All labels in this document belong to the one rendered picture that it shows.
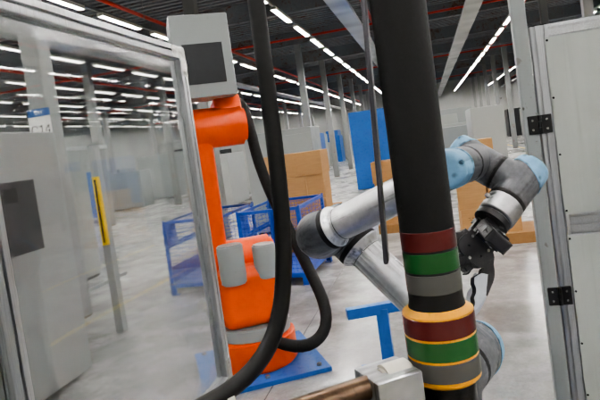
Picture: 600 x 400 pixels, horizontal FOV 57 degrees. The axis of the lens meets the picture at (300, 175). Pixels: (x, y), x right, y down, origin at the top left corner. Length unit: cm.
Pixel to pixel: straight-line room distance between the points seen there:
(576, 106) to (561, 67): 15
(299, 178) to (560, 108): 651
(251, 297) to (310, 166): 432
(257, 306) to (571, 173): 277
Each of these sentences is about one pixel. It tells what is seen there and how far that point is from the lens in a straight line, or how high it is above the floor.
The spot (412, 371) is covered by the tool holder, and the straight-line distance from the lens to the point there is 35.
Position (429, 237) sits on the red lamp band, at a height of 163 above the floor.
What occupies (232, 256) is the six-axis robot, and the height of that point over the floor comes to 95.
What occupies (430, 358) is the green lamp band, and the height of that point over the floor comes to 156.
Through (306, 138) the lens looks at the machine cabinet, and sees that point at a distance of 1094.
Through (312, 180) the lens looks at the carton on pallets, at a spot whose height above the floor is 114.
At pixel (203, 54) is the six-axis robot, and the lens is 430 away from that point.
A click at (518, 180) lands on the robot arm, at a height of 157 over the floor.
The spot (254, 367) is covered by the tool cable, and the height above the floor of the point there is 158.
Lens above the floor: 169
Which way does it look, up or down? 3 degrees down
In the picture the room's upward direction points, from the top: 8 degrees counter-clockwise
